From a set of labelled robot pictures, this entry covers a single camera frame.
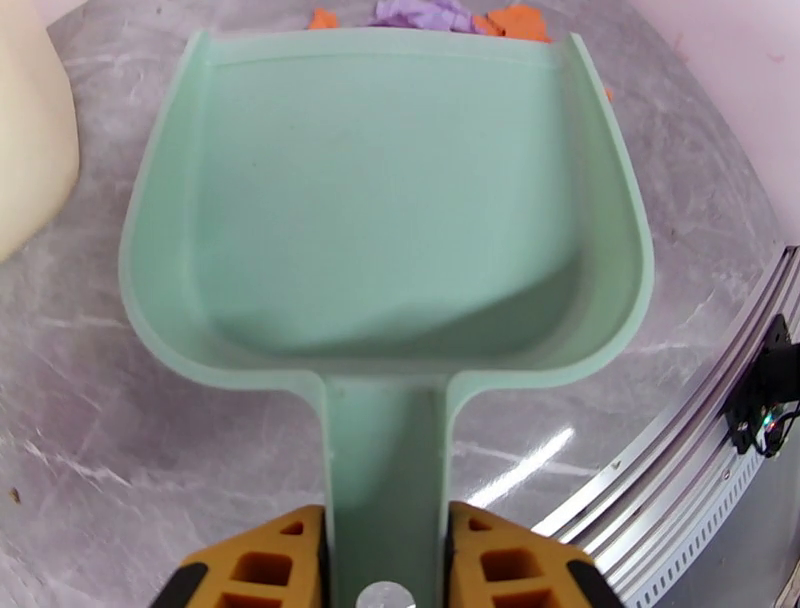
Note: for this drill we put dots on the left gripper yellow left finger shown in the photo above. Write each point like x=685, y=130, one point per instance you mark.
x=275, y=562

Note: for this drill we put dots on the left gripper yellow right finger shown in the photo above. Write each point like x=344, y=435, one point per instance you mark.
x=500, y=562

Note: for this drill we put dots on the mint green plastic dustpan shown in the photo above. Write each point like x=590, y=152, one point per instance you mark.
x=387, y=219

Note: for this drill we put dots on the large purple paper scrap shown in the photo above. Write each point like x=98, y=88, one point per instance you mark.
x=425, y=14

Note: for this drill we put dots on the cream plastic trash bin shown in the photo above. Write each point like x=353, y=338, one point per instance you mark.
x=31, y=125

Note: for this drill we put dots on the aluminium mounting rail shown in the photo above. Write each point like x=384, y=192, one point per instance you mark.
x=656, y=487

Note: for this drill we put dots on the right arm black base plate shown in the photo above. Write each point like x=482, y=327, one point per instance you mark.
x=762, y=375

